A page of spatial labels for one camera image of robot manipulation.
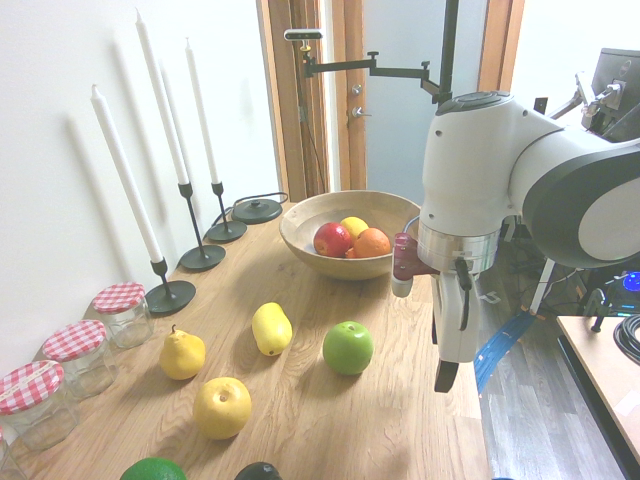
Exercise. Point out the frosted glass wooden door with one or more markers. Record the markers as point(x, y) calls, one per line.
point(395, 130)

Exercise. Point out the orange fruit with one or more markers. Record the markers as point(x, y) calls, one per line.
point(372, 243)

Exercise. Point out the silver door lock knob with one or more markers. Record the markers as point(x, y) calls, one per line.
point(356, 89)

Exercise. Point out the black metal candle holder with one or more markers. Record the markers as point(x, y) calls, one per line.
point(170, 297)
point(227, 231)
point(201, 257)

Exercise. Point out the blue flat ribbon strip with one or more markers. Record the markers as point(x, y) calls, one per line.
point(497, 345)

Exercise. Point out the maroon and white wrist camera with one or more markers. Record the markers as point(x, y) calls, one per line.
point(404, 260)

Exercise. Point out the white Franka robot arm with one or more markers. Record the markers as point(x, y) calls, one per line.
point(465, 165)

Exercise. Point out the black table clamp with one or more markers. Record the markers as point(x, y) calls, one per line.
point(600, 310)

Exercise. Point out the small yellow lemon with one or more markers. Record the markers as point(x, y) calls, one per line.
point(354, 226)

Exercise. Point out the dark avocado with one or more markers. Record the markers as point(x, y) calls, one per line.
point(259, 472)

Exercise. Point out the black round kettle base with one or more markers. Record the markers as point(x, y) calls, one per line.
point(257, 210)

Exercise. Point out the yellow apple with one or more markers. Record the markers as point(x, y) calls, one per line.
point(222, 410)

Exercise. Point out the green apple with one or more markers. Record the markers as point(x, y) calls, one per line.
point(347, 347)

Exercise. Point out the device with blue light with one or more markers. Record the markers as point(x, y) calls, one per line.
point(631, 282)

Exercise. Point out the red apple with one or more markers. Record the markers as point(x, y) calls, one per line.
point(331, 240)

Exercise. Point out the wooden side table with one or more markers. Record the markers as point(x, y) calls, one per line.
point(607, 370)

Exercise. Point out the black computer monitor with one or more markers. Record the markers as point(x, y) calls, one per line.
point(622, 65)

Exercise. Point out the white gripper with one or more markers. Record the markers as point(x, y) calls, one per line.
point(452, 320)

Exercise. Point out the yellow pear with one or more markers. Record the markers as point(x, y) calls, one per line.
point(182, 355)

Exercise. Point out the black vertical pole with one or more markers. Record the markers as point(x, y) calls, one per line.
point(450, 45)

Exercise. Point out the round wooden bowl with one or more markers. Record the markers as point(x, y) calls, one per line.
point(320, 262)

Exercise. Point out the glass jar red checkered lid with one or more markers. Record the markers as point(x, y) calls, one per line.
point(32, 395)
point(122, 310)
point(9, 460)
point(80, 350)

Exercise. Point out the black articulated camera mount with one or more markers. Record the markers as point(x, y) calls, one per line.
point(395, 72)

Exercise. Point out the silver exterior camera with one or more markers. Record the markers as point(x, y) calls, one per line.
point(303, 35)

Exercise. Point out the green round fruit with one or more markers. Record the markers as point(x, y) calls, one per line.
point(152, 471)

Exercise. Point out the tall white taper candle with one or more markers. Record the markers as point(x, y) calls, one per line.
point(127, 175)
point(161, 100)
point(202, 115)

